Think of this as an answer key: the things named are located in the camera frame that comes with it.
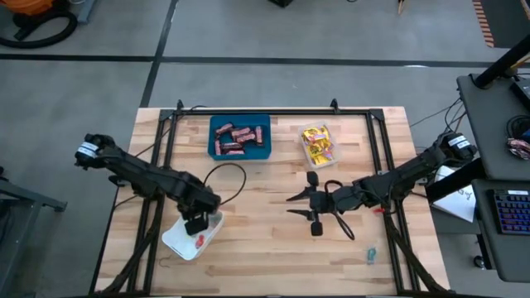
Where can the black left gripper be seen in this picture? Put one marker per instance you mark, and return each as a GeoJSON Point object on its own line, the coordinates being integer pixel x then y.
{"type": "Point", "coordinates": [200, 203]}

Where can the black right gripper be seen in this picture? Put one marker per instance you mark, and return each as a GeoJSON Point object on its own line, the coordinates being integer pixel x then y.
{"type": "Point", "coordinates": [327, 200]}

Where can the red hard candy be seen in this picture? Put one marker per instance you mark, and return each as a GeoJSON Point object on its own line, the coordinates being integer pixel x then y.
{"type": "Point", "coordinates": [200, 241]}

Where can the brown PayDay candy bar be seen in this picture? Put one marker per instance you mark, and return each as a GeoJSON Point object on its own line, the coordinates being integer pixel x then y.
{"type": "Point", "coordinates": [217, 147]}
{"type": "Point", "coordinates": [231, 146]}
{"type": "Point", "coordinates": [241, 132]}
{"type": "Point", "coordinates": [235, 152]}
{"type": "Point", "coordinates": [224, 128]}
{"type": "Point", "coordinates": [246, 138]}
{"type": "Point", "coordinates": [258, 135]}

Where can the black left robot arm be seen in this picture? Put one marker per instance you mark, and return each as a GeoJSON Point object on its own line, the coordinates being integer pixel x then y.
{"type": "Point", "coordinates": [136, 174]}

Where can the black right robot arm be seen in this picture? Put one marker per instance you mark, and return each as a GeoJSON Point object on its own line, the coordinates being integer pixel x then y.
{"type": "Point", "coordinates": [406, 176]}

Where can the blue wrapped hard candy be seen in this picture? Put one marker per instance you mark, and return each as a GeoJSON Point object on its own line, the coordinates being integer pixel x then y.
{"type": "Point", "coordinates": [371, 255]}

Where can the colourful candy bag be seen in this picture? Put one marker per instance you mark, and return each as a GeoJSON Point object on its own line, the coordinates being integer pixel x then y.
{"type": "Point", "coordinates": [519, 148]}

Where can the white plastic bin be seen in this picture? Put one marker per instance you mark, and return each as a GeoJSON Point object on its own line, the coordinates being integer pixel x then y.
{"type": "Point", "coordinates": [178, 242]}

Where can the clear plastic bin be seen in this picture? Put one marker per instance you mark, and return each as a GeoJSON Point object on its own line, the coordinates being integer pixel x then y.
{"type": "Point", "coordinates": [336, 162]}

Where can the blue plastic bin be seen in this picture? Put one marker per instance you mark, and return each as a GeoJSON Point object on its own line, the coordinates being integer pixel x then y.
{"type": "Point", "coordinates": [248, 121]}

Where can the black desk strut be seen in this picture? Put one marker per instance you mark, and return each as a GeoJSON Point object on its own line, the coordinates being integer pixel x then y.
{"type": "Point", "coordinates": [455, 181]}

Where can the white paper sheet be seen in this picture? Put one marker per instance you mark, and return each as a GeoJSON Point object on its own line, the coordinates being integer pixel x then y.
{"type": "Point", "coordinates": [459, 205]}

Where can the grey metal stand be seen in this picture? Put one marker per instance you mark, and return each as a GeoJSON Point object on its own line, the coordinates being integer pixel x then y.
{"type": "Point", "coordinates": [33, 198]}

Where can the black caster wheel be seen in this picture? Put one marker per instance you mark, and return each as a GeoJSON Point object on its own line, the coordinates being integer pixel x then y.
{"type": "Point", "coordinates": [479, 262]}

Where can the dark grey desk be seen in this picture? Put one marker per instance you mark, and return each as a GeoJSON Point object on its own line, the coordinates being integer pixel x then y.
{"type": "Point", "coordinates": [484, 124]}
{"type": "Point", "coordinates": [509, 256]}

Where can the black floor object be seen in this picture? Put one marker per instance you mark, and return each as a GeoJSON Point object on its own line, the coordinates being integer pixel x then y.
{"type": "Point", "coordinates": [281, 3]}

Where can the backlit black keyboard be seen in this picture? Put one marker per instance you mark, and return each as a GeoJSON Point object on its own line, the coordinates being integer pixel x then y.
{"type": "Point", "coordinates": [513, 213]}

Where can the grey floor box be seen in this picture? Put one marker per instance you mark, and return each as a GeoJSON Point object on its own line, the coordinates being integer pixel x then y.
{"type": "Point", "coordinates": [87, 10]}

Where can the black slanted pole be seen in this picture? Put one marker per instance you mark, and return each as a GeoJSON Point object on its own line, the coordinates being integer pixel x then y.
{"type": "Point", "coordinates": [501, 66]}

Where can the orange vacuum cleaner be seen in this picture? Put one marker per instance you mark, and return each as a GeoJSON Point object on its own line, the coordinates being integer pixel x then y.
{"type": "Point", "coordinates": [29, 6]}

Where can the dark mat with striped edge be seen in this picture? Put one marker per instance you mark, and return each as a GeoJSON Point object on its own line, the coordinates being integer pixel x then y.
{"type": "Point", "coordinates": [509, 25]}

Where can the black aluminium table frame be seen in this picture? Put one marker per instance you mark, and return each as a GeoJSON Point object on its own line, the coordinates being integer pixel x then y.
{"type": "Point", "coordinates": [269, 112]}

